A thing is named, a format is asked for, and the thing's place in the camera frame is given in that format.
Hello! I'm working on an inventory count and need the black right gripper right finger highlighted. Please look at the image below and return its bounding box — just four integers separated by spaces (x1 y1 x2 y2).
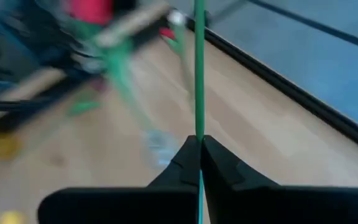
201 134 358 224

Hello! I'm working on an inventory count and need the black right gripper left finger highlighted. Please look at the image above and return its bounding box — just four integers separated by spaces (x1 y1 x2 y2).
37 134 203 224

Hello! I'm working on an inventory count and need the yellow artificial tulip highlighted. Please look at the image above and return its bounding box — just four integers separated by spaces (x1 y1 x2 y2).
0 210 27 224

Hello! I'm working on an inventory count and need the dark maroon artificial tulip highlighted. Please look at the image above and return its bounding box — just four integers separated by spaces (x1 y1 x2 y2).
68 76 110 116
193 0 206 224

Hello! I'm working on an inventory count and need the red artificial tulip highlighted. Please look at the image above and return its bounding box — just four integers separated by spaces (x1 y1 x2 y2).
63 0 155 133
158 26 186 57

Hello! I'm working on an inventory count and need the white artificial tulip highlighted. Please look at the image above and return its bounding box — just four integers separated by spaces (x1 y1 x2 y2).
167 9 196 100

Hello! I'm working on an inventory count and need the clear glass vase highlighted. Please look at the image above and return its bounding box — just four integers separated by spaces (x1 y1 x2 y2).
140 127 180 170

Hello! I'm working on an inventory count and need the black aluminium table frame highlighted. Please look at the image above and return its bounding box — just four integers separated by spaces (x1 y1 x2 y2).
183 14 358 158

